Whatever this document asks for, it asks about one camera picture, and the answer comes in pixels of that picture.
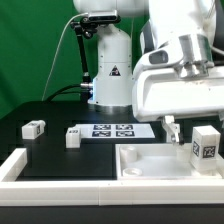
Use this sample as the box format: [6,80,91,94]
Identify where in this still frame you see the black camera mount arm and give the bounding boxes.
[70,20,97,83]

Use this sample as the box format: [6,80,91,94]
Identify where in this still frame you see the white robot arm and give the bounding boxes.
[73,0,224,122]

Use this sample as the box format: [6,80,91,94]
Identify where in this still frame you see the white camera cable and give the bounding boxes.
[41,12,90,101]

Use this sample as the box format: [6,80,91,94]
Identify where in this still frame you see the white square tabletop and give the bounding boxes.
[115,143,224,180]

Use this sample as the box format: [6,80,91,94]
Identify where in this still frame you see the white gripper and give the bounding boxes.
[132,66,224,145]

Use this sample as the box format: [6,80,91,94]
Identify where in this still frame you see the grey mounted camera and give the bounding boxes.
[83,10,120,24]

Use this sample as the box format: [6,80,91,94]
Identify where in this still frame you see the black base cables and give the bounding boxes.
[44,82,94,102]

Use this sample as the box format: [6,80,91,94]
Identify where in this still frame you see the white U-shaped obstacle fence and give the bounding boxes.
[0,148,224,206]

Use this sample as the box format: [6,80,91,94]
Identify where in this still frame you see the white apriltag base sheet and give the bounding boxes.
[74,124,155,139]

